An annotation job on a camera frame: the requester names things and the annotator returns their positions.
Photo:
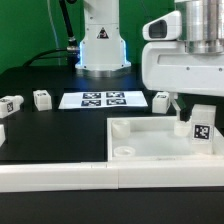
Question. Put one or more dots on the white left fence piece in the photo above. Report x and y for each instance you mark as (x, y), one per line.
(2, 134)

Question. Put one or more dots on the paper sheet with markers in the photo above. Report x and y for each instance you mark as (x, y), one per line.
(104, 99)

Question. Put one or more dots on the white front fence bar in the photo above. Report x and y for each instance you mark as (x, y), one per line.
(108, 175)

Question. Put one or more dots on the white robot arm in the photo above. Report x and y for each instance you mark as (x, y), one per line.
(103, 51)

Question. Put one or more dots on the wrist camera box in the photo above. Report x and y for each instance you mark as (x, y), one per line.
(167, 27)

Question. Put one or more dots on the white square tabletop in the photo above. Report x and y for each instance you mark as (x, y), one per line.
(151, 138)

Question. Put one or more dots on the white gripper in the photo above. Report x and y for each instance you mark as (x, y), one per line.
(167, 67)

